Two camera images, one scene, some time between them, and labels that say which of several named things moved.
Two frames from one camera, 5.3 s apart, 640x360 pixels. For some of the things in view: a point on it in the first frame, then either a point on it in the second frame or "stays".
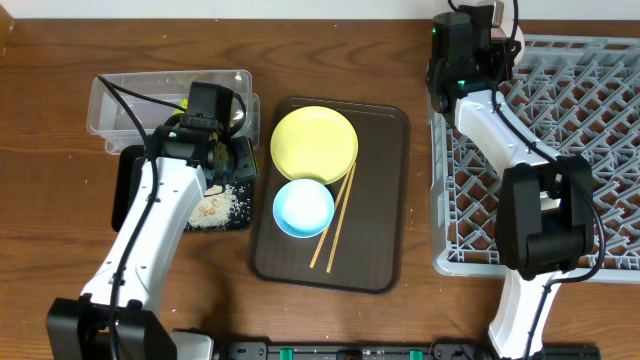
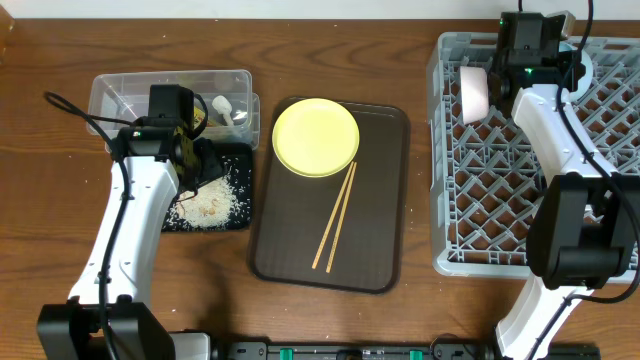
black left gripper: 239,149 → 211,158
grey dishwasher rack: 566,95 stays
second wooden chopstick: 346,199 stays
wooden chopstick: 313,263 stays
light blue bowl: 303,208 → 585,82
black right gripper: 500,53 → 498,87
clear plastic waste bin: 124,107 stays
